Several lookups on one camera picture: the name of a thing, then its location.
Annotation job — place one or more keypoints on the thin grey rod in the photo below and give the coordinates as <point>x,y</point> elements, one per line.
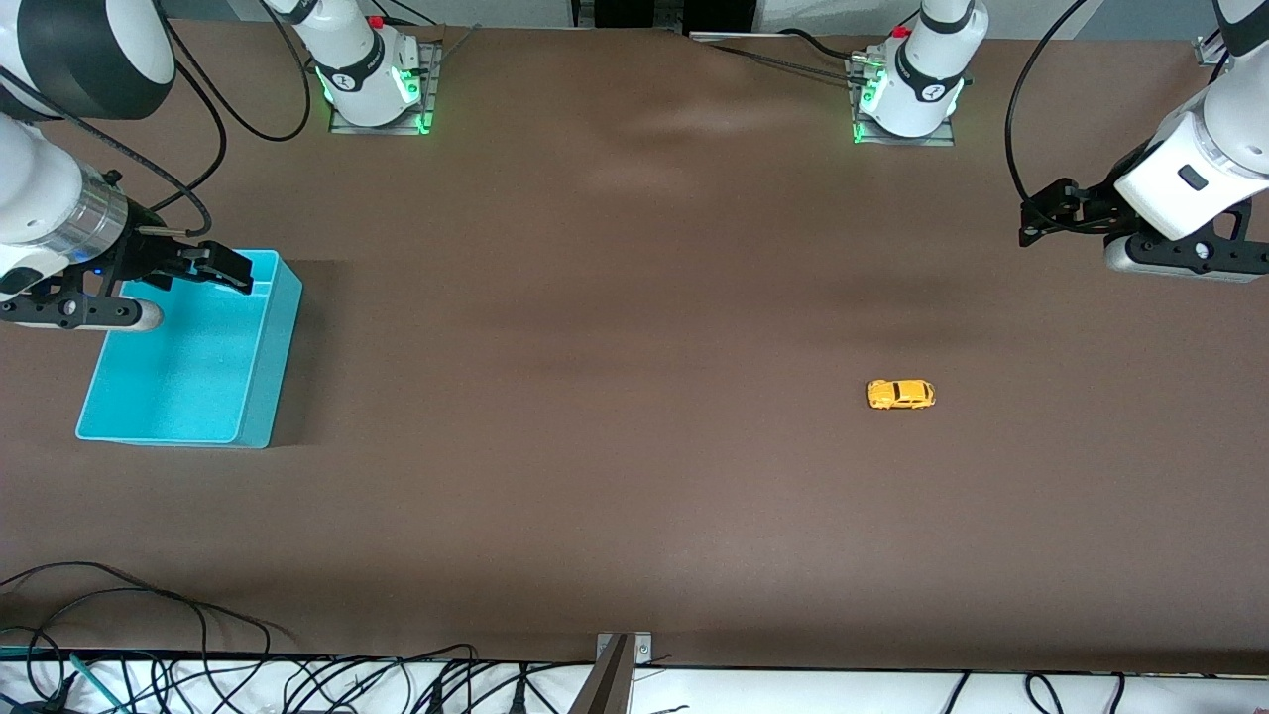
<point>461,42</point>

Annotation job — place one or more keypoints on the teal plastic bin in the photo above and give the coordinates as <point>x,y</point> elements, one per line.
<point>188,377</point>

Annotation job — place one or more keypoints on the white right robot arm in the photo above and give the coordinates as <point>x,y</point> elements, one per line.
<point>50,198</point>

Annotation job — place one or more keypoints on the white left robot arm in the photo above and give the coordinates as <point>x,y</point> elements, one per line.
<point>1190,169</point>

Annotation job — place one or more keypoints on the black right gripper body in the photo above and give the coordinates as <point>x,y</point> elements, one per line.
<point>142,253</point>

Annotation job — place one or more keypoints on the black bulky object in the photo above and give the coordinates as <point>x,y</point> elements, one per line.
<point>644,12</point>

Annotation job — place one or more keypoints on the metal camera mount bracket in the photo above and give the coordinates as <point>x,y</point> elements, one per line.
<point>610,684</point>

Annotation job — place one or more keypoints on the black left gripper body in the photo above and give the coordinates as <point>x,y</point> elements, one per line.
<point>1094,206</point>

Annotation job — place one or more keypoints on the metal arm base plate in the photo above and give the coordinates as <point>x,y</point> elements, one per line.
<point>907,141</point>
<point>434,59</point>

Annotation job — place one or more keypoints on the small metal corner bracket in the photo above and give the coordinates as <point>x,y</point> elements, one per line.
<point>1208,50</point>

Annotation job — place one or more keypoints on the yellow beetle toy car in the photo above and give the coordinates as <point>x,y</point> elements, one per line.
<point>900,395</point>

